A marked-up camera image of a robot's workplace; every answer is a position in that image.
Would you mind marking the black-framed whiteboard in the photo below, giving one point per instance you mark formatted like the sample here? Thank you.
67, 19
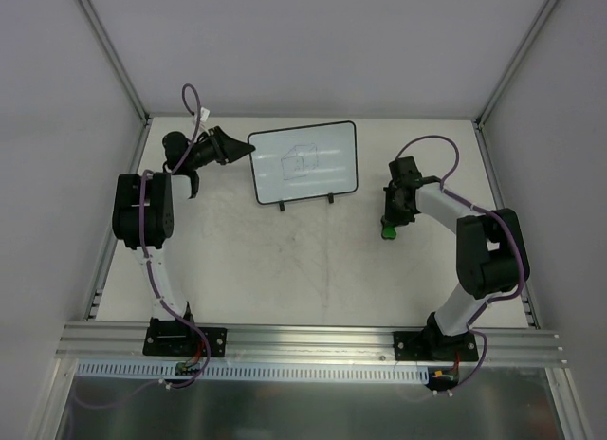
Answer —
304, 162

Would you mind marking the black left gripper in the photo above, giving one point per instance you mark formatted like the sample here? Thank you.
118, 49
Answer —
221, 145

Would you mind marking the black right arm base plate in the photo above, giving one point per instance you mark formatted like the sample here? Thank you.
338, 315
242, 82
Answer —
423, 346

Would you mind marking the aluminium front rail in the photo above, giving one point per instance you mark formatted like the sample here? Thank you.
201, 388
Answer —
507, 347

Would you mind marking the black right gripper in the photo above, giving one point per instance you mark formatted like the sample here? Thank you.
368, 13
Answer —
392, 212

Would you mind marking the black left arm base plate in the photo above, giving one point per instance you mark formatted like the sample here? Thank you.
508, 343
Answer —
174, 339

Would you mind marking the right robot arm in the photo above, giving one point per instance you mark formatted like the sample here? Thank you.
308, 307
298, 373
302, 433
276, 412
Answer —
490, 260

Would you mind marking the green bone-shaped eraser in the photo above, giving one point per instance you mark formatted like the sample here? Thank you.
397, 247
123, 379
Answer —
388, 232

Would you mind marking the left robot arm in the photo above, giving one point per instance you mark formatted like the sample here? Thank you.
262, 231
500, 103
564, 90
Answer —
143, 216

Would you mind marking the white slotted cable duct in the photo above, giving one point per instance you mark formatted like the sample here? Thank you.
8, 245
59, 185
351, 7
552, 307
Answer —
257, 372

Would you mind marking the aluminium frame post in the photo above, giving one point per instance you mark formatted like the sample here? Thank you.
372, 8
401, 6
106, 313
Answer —
530, 36
99, 32

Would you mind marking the black wire whiteboard stand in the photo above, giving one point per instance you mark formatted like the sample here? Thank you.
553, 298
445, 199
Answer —
306, 202

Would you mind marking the left aluminium frame post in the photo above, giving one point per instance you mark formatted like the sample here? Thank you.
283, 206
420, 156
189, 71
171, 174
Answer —
99, 32

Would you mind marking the right aluminium frame post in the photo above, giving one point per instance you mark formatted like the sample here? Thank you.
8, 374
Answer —
530, 36

